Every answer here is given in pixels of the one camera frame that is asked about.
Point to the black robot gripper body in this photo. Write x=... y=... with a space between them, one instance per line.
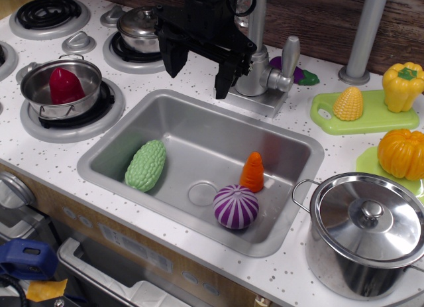
x=208 y=28

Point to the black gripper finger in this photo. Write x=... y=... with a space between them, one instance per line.
x=174 y=55
x=228 y=74

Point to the silver toy faucet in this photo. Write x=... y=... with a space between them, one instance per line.
x=251 y=92

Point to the steel lidded pot back burner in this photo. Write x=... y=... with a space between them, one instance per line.
x=137 y=29

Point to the back right stove burner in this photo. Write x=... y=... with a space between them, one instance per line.
x=120 y=57

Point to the stove burner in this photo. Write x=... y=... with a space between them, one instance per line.
x=106 y=113
x=10 y=60
x=49 y=19
x=120 y=57

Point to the purple toy eggplant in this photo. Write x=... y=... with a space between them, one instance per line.
x=301 y=77

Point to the grey stove knob back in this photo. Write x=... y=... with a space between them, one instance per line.
x=112 y=16

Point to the front stove burner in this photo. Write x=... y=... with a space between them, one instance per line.
x=106 y=113

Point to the grey stove knob centre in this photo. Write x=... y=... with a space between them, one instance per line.
x=79 y=43

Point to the orange toy carrot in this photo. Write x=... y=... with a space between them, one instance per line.
x=252 y=175

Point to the silver sink basin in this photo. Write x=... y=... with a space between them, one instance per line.
x=206 y=149

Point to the red toy pepper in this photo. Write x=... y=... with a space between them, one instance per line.
x=65 y=87

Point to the green toy bitter melon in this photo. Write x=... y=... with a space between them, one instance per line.
x=146 y=166

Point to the steel pot on front burner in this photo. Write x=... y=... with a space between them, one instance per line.
x=36 y=90

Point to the yellow toy corn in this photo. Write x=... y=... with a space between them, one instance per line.
x=349 y=105

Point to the purple striped toy onion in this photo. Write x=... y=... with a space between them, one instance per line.
x=235 y=207

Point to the back left stove burner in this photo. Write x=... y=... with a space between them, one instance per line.
x=49 y=19

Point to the green cutting board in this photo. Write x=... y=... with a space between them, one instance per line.
x=376 y=118

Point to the light green plate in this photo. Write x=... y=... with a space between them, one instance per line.
x=368 y=162

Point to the far left stove burner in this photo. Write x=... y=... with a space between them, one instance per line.
x=10 y=60

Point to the yellow toy bell pepper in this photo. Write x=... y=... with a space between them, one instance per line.
x=402 y=84

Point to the orange toy pumpkin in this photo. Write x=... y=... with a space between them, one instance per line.
x=400 y=153

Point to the large steel lidded pot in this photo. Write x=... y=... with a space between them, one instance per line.
x=365 y=232

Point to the grey round front knob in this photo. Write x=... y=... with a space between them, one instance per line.
x=14 y=192

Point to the blue clamp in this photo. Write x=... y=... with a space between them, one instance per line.
x=27 y=259

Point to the silver faucet handle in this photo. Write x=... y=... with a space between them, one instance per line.
x=282 y=80

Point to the grey vertical post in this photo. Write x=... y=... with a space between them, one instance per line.
x=355 y=73

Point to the oven door handle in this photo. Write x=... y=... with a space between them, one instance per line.
x=142 y=293

